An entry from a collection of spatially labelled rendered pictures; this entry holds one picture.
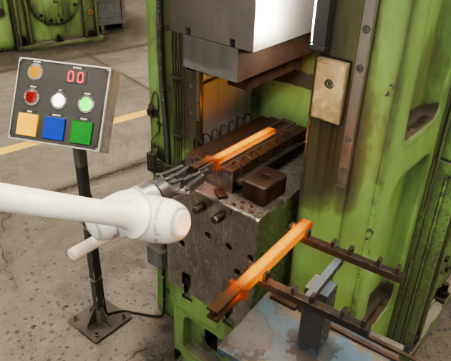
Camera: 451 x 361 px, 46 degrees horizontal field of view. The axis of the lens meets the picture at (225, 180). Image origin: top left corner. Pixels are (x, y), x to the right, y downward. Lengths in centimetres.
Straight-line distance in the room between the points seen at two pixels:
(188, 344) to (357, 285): 77
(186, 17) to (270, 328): 88
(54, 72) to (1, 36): 437
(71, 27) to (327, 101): 511
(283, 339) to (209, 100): 83
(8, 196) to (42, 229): 196
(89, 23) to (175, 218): 532
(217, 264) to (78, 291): 111
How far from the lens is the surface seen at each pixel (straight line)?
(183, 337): 214
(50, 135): 187
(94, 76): 184
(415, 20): 136
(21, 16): 621
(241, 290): 119
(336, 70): 144
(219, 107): 189
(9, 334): 258
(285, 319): 153
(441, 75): 176
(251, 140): 175
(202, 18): 151
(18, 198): 120
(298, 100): 197
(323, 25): 141
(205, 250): 174
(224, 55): 148
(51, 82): 190
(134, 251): 289
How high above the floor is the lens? 178
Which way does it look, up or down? 31 degrees down
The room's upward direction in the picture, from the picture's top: 2 degrees clockwise
